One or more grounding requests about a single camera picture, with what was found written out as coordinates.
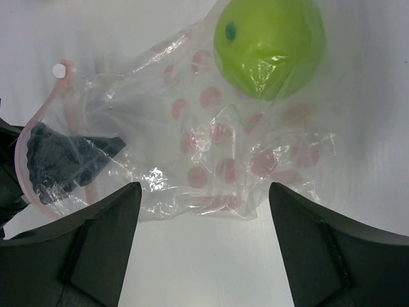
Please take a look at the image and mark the clear zip top bag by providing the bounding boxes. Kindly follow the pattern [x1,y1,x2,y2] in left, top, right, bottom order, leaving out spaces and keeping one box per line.
[15,1,333,220]

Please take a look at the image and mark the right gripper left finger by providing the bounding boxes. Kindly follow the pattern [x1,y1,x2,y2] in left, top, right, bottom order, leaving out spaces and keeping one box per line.
[1,182,141,306]

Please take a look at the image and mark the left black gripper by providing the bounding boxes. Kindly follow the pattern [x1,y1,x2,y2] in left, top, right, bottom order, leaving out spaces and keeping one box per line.
[0,119,126,239]

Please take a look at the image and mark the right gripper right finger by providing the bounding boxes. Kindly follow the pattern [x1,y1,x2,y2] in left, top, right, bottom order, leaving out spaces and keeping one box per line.
[269,183,408,306]

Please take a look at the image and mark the green fake apple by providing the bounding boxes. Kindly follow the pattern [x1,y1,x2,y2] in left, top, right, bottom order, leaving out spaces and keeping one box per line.
[213,1,326,100]

